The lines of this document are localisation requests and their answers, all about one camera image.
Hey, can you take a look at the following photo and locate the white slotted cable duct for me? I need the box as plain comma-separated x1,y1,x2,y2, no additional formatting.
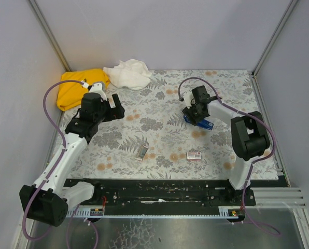
74,203,243,219

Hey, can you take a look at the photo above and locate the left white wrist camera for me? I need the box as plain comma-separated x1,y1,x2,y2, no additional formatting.
88,81,107,101

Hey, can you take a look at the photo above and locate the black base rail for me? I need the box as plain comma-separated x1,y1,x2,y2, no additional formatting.
71,177,256,216

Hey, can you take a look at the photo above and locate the white crumpled cloth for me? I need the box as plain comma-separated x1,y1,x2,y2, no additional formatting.
103,59,152,90

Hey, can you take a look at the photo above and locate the yellow t-shirt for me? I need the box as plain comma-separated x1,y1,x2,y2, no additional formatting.
57,68,110,112

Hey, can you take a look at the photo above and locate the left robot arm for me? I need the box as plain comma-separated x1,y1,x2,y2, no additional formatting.
19,93,125,227

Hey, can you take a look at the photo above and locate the floral patterned table mat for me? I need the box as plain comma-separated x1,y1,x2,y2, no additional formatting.
44,69,279,180

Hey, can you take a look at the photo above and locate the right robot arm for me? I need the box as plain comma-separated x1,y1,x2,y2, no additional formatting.
178,86,270,190

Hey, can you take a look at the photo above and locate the staple box tray with staples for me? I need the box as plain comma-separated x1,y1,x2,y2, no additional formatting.
135,144,149,161

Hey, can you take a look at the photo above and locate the blue stapler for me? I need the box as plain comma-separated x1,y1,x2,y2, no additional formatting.
184,115,214,130

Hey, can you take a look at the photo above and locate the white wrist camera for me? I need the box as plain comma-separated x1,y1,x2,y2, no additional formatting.
88,81,107,101
183,92,194,108

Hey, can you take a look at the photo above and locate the red white staple box sleeve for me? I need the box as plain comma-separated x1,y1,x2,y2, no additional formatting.
186,151,202,161

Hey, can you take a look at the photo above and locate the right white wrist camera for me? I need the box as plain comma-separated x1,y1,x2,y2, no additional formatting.
183,92,194,108

